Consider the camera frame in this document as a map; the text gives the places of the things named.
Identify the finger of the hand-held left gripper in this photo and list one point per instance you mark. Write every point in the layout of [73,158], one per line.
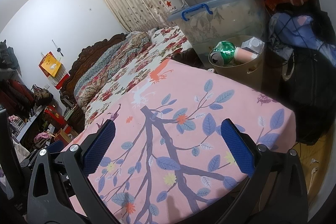
[55,145]

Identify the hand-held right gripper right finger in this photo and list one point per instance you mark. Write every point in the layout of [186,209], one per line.
[236,145]

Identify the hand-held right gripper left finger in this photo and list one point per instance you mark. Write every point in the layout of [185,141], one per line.
[99,148]

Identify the beige waste bin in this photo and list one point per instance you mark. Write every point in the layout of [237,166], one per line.
[244,74]

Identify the crushed green can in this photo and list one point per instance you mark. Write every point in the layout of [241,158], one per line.
[223,52]

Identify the white carton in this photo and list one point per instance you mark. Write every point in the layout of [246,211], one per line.
[253,44]

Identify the brown paper bag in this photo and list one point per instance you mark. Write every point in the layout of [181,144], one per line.
[63,136]

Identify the pink knitted fabric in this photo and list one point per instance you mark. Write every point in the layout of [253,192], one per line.
[43,138]

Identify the wooden nightstand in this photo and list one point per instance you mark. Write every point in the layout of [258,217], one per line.
[74,119]

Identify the grey shelf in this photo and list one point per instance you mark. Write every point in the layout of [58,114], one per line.
[29,121]

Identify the brown patterned handbag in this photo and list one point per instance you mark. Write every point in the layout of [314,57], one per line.
[42,95]

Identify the pink leaf-print tablecloth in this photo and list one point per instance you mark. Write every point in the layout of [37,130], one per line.
[183,150]

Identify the red and dark clothes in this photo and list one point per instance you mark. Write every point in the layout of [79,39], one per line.
[15,98]

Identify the yellow paper bag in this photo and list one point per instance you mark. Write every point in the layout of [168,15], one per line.
[52,65]

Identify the floral pillows on bed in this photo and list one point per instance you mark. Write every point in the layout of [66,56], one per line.
[110,66]

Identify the black bag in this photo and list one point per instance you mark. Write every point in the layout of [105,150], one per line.
[309,98]

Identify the floral bedsheet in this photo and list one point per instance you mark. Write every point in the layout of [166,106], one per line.
[147,69]

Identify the carved wooden headboard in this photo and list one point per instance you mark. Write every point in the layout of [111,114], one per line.
[89,53]

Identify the blue cloth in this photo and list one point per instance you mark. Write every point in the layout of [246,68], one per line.
[302,32]

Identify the white enamel mug red star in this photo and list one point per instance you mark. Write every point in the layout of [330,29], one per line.
[174,3]

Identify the red wall calendar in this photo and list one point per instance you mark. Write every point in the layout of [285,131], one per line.
[61,79]

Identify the hanging wall ornament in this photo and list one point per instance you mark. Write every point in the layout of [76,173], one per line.
[59,49]

